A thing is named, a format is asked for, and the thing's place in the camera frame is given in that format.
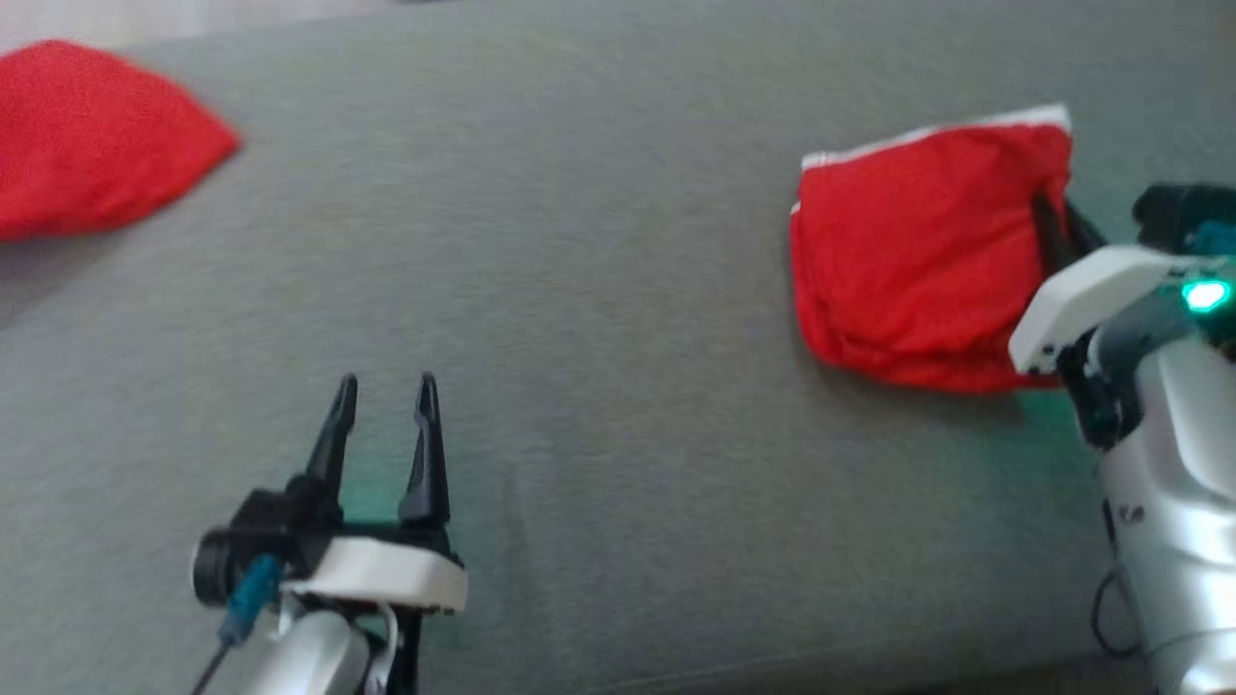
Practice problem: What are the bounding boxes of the red garment with white trim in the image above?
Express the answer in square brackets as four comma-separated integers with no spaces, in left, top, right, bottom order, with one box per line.
[789,104,1075,395]

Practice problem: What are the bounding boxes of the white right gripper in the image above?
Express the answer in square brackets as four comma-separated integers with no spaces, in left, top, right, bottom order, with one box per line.
[1009,193,1236,450]

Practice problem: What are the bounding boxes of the grey sofa seat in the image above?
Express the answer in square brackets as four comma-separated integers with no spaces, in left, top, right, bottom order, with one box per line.
[0,0,1236,695]

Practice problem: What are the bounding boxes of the red jersey with black print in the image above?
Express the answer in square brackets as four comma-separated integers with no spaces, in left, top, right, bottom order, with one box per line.
[0,39,242,242]

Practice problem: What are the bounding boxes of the left camera cable blue plug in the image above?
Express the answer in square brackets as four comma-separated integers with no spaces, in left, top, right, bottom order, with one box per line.
[191,555,284,695]

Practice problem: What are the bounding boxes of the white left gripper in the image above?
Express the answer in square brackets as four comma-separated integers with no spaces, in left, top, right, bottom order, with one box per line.
[280,372,470,695]

